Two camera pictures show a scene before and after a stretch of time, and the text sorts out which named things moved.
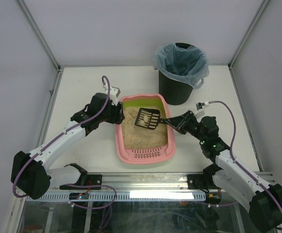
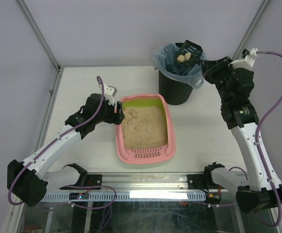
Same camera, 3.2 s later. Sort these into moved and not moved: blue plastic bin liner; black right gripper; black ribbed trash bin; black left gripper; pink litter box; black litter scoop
Moved: black right gripper; black litter scoop
Not moved: pink litter box; black left gripper; blue plastic bin liner; black ribbed trash bin
